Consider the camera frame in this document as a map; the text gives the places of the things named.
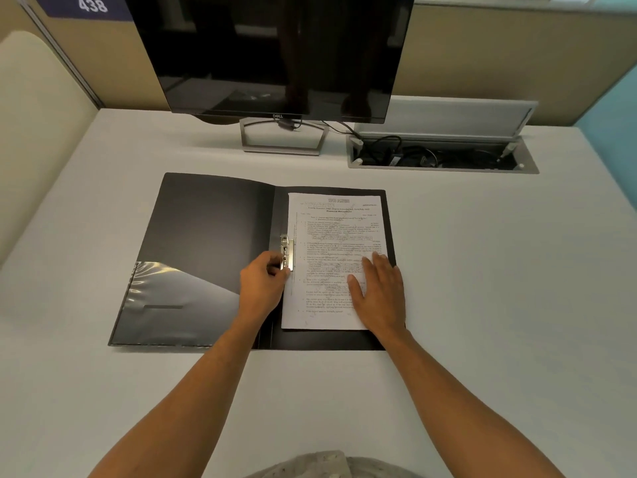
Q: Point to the person's right hand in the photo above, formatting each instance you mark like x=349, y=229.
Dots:
x=383, y=303

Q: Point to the person's right forearm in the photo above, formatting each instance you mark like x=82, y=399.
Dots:
x=468, y=408

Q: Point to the person's left hand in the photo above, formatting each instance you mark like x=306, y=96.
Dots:
x=261, y=291

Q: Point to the black folder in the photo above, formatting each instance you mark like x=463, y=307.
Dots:
x=209, y=228

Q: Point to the beige fabric partition panel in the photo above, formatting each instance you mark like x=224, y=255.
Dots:
x=12, y=14
x=497, y=54

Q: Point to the blue number sign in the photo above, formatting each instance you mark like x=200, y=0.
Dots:
x=55, y=7

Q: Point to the person's grey shirt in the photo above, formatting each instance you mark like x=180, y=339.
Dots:
x=328, y=467

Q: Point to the silver monitor stand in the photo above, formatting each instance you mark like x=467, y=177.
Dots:
x=281, y=150

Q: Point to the stack of printed papers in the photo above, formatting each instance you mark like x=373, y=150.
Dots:
x=333, y=228

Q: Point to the black computer monitor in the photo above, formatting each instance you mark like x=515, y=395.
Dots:
x=268, y=49

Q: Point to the person's left forearm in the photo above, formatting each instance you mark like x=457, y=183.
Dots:
x=189, y=403

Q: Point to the cream curved desk divider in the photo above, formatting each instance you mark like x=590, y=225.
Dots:
x=40, y=144

